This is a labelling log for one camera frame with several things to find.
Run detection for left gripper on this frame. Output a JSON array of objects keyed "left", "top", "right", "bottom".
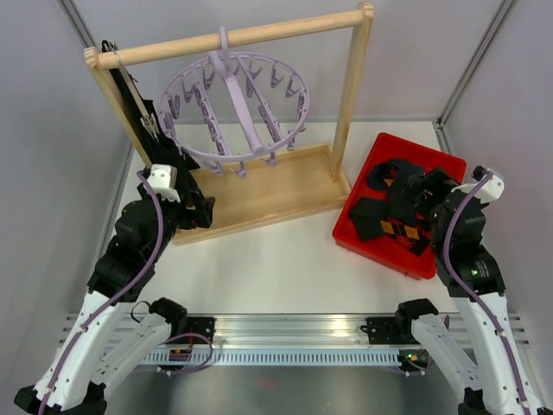
[{"left": 139, "top": 182, "right": 215, "bottom": 263}]

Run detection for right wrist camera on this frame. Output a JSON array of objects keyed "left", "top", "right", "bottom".
[{"left": 453, "top": 165, "right": 505, "bottom": 205}]

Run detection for black sock in bin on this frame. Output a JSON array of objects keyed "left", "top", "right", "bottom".
[{"left": 349, "top": 197, "right": 389, "bottom": 242}]

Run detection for navy sock in bin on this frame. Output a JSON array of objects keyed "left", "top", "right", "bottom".
[{"left": 365, "top": 159, "right": 418, "bottom": 191}]

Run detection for metal clip hanger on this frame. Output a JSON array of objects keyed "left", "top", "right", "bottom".
[{"left": 141, "top": 114, "right": 159, "bottom": 141}]

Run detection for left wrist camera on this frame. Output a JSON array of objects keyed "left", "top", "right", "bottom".
[{"left": 147, "top": 164, "right": 181, "bottom": 202}]

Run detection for white slotted cable duct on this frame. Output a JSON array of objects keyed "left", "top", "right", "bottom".
[{"left": 137, "top": 348, "right": 431, "bottom": 367}]

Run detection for aluminium mounting rail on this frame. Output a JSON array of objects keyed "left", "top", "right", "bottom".
[{"left": 55, "top": 313, "right": 530, "bottom": 348}]

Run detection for purple round clip hanger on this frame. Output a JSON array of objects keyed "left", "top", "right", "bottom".
[{"left": 157, "top": 27, "right": 310, "bottom": 177}]

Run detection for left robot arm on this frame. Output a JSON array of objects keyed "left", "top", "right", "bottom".
[{"left": 14, "top": 164, "right": 214, "bottom": 414}]

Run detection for argyle patterned sock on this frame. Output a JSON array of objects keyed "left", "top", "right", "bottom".
[{"left": 380, "top": 220, "right": 430, "bottom": 256}]

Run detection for red plastic bin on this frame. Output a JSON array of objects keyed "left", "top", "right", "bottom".
[{"left": 332, "top": 132, "right": 467, "bottom": 279}]

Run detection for wooden hanger rack frame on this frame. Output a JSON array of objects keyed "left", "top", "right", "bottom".
[{"left": 84, "top": 2, "right": 373, "bottom": 245}]

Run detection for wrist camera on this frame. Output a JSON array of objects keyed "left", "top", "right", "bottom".
[
  {"left": 147, "top": 164, "right": 181, "bottom": 202},
  {"left": 453, "top": 165, "right": 505, "bottom": 205}
]

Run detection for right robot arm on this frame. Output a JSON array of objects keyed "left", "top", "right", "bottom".
[{"left": 394, "top": 166, "right": 552, "bottom": 414}]

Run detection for black hanging clothes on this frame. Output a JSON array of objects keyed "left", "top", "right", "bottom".
[{"left": 101, "top": 40, "right": 202, "bottom": 182}]

